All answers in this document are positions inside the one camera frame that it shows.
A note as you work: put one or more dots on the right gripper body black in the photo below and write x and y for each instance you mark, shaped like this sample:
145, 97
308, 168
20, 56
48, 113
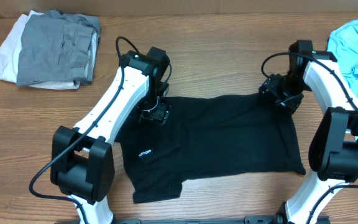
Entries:
288, 95

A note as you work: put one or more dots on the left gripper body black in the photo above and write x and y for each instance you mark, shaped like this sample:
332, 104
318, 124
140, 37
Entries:
158, 114

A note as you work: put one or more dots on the black polo shirt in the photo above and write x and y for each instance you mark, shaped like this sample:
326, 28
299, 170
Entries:
203, 138

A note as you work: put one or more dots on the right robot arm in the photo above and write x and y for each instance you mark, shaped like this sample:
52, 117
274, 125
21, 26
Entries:
333, 152

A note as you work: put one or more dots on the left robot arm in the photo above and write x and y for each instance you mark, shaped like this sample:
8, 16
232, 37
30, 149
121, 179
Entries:
86, 173

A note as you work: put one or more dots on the grey folded garment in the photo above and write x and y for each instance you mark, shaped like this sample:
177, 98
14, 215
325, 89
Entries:
58, 47

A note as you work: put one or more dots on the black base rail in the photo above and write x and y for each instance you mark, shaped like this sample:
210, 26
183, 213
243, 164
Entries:
191, 221

